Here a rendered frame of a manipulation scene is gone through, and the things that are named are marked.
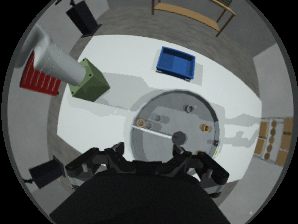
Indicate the blue plastic crate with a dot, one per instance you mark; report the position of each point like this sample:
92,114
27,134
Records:
176,63

